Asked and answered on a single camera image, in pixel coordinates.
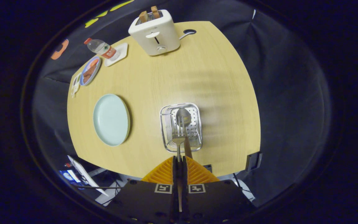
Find white toaster cable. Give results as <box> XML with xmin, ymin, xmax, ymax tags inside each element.
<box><xmin>179</xmin><ymin>29</ymin><xmax>197</xmax><ymax>40</ymax></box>

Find metal spoon wooden handle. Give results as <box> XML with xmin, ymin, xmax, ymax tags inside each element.
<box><xmin>176</xmin><ymin>108</ymin><xmax>194</xmax><ymax>160</ymax></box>

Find white paper sheet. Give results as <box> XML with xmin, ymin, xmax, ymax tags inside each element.
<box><xmin>67</xmin><ymin>155</ymin><xmax>108</xmax><ymax>197</ymax></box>

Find black backdrop cloth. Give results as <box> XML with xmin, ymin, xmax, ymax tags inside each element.
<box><xmin>31</xmin><ymin>0</ymin><xmax>332</xmax><ymax>206</ymax></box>

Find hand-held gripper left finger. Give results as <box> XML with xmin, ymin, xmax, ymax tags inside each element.
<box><xmin>114</xmin><ymin>156</ymin><xmax>179</xmax><ymax>224</ymax></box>

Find black table clamp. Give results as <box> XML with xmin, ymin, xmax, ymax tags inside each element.
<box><xmin>245</xmin><ymin>152</ymin><xmax>263</xmax><ymax>173</ymax></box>

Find light green plate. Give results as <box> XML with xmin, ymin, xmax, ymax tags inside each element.
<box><xmin>93</xmin><ymin>94</ymin><xmax>131</xmax><ymax>147</ymax></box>

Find clear water bottle red label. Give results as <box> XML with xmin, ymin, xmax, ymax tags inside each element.
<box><xmin>84</xmin><ymin>38</ymin><xmax>120</xmax><ymax>61</ymax></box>

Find metal fork wooden handle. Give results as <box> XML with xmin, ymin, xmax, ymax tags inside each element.
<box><xmin>172</xmin><ymin>116</ymin><xmax>187</xmax><ymax>212</ymax></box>

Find blue rimmed plate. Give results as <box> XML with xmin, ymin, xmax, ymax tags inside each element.
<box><xmin>80</xmin><ymin>56</ymin><xmax>101</xmax><ymax>86</ymax></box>

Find white square coaster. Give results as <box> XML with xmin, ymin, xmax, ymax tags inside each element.
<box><xmin>104</xmin><ymin>43</ymin><xmax>128</xmax><ymax>67</ymax></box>

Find blue lit device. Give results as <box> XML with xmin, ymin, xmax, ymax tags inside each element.
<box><xmin>59</xmin><ymin>170</ymin><xmax>85</xmax><ymax>189</ymax></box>

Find reddish food pieces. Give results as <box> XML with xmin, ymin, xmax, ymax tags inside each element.
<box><xmin>83</xmin><ymin>59</ymin><xmax>99</xmax><ymax>84</ymax></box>

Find white toaster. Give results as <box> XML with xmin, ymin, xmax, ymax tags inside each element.
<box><xmin>128</xmin><ymin>9</ymin><xmax>181</xmax><ymax>56</ymax></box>

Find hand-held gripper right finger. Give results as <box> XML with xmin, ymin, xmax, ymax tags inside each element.
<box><xmin>182</xmin><ymin>156</ymin><xmax>257</xmax><ymax>224</ymax></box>

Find metal wire basket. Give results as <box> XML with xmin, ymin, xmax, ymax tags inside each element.
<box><xmin>160</xmin><ymin>103</ymin><xmax>203</xmax><ymax>153</ymax></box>

